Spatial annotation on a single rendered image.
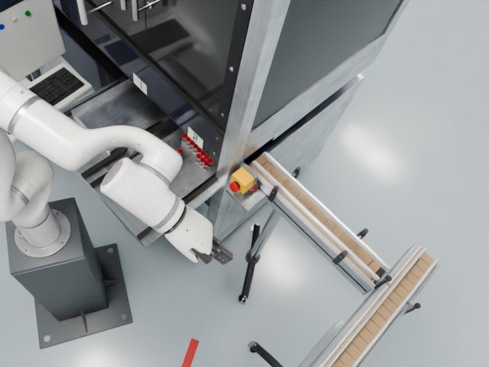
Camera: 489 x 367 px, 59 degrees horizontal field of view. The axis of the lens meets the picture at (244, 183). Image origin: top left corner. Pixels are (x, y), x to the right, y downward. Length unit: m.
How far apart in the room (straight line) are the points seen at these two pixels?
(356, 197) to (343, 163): 0.27
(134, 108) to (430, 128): 2.39
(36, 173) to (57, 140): 0.53
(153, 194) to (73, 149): 0.17
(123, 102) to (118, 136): 1.12
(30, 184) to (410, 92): 3.04
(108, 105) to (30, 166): 0.68
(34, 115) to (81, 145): 0.10
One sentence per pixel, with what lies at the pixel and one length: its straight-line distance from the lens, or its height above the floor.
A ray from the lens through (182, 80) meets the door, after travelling 1.60.
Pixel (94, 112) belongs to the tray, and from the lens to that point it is 1.99.
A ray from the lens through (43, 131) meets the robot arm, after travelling 0.90.
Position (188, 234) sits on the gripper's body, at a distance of 0.92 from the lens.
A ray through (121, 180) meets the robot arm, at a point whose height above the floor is 1.70.
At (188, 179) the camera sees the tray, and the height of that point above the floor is 0.88.
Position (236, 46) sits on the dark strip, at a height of 1.59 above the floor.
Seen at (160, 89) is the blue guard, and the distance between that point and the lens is 1.76.
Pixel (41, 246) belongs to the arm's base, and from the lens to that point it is 1.73.
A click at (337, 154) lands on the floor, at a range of 3.15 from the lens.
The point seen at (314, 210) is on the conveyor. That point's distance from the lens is 1.78.
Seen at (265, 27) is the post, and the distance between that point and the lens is 1.13.
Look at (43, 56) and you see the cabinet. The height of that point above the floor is 0.86.
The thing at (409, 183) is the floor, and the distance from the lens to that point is 3.26.
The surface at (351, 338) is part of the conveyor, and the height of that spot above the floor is 0.97.
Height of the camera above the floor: 2.45
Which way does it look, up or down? 60 degrees down
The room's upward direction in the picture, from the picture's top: 19 degrees clockwise
